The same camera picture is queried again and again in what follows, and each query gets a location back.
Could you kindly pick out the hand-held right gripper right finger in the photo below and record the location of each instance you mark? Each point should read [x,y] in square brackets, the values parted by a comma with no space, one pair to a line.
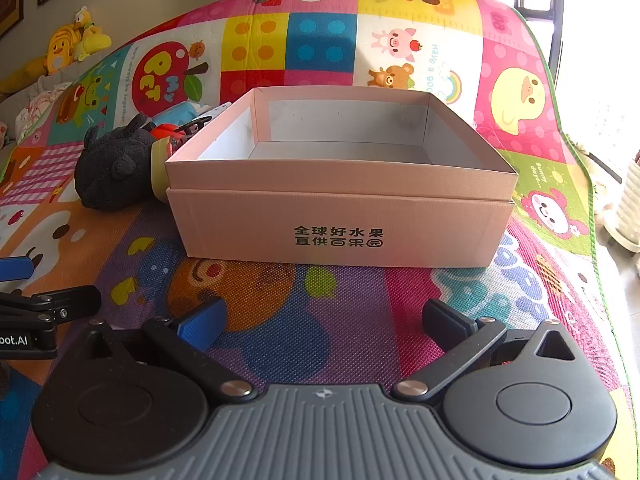
[445,321]

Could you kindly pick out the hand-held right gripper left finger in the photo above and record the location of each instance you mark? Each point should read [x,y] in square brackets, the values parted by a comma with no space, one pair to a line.
[202,325]

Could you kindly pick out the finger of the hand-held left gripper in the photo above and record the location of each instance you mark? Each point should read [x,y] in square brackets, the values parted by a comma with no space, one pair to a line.
[65,302]
[15,268]

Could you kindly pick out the pink cardboard box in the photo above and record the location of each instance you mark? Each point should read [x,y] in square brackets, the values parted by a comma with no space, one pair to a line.
[340,230]

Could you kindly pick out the black plush toy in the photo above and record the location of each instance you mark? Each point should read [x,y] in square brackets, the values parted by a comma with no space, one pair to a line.
[115,170]

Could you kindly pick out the red small toy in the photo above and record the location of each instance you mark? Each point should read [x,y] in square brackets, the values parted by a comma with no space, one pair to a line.
[161,131]

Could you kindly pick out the black hair clip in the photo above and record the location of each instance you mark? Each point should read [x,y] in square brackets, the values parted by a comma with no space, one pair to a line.
[192,127]

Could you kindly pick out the blue wet wipes packet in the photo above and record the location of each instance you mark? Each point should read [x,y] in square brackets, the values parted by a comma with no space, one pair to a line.
[187,110]

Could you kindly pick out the white small card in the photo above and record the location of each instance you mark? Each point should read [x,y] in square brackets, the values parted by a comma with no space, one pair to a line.
[220,110]

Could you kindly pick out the colourful cartoon play mat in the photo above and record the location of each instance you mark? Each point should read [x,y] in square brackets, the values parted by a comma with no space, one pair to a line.
[350,300]

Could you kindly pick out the white ribbed planter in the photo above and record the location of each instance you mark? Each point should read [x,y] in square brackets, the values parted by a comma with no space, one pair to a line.
[627,210]

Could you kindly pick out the yellow duck plush toy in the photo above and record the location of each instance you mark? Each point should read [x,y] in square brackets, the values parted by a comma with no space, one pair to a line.
[62,50]

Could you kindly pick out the small yellow plush toy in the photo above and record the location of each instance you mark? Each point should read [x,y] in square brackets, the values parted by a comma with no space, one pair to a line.
[92,37]

